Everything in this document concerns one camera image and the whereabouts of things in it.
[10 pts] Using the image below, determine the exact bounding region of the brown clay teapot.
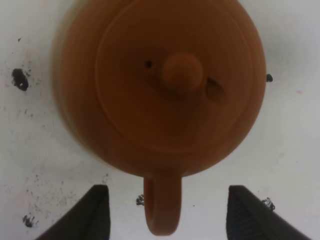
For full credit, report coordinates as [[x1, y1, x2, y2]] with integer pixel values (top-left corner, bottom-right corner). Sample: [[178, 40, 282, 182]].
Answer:
[[50, 0, 266, 236]]

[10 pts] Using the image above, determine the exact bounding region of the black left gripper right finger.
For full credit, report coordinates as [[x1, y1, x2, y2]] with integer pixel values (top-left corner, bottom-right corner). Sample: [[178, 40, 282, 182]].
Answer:
[[226, 185, 309, 240]]

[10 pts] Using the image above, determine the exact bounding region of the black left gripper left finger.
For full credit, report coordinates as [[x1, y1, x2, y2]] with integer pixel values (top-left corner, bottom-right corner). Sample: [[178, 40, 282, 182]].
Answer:
[[38, 184, 110, 240]]

